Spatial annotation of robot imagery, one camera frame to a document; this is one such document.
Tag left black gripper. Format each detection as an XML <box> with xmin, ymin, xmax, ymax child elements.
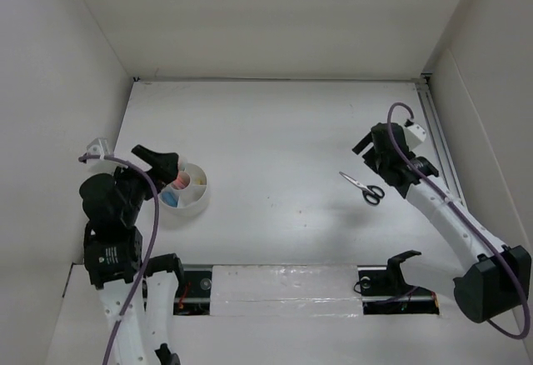
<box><xmin>111</xmin><ymin>142</ymin><xmax>178</xmax><ymax>220</ymax></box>

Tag brown orange marker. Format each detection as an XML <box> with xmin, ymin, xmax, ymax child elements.
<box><xmin>172</xmin><ymin>171</ymin><xmax>191</xmax><ymax>190</ymax></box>

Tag blue correction tape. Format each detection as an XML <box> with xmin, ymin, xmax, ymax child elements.
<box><xmin>161</xmin><ymin>191</ymin><xmax>179</xmax><ymax>208</ymax></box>

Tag orange highlighter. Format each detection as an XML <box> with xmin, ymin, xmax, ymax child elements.
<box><xmin>177</xmin><ymin>156</ymin><xmax>187</xmax><ymax>172</ymax></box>

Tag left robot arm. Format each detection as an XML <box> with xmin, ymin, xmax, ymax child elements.
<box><xmin>78</xmin><ymin>138</ymin><xmax>186</xmax><ymax>364</ymax></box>

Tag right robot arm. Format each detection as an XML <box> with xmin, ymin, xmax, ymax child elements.
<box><xmin>352</xmin><ymin>122</ymin><xmax>532</xmax><ymax>323</ymax></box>

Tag white divided round container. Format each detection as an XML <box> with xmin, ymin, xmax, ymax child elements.
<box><xmin>159</xmin><ymin>162</ymin><xmax>211</xmax><ymax>217</ymax></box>

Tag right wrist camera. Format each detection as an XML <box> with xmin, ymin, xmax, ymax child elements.
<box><xmin>403</xmin><ymin>119</ymin><xmax>428</xmax><ymax>151</ymax></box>

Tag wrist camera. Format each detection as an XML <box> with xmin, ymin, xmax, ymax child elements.
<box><xmin>84</xmin><ymin>137</ymin><xmax>113</xmax><ymax>172</ymax></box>
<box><xmin>403</xmin><ymin>119</ymin><xmax>428</xmax><ymax>151</ymax></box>

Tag black handled scissors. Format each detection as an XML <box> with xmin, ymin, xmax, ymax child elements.
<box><xmin>339</xmin><ymin>172</ymin><xmax>385</xmax><ymax>206</ymax></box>

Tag aluminium rail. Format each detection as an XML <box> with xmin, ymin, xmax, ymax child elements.
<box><xmin>414</xmin><ymin>73</ymin><xmax>484</xmax><ymax>262</ymax></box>

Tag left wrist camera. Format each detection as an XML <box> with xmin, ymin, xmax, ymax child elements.
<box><xmin>84</xmin><ymin>137</ymin><xmax>113</xmax><ymax>172</ymax></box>

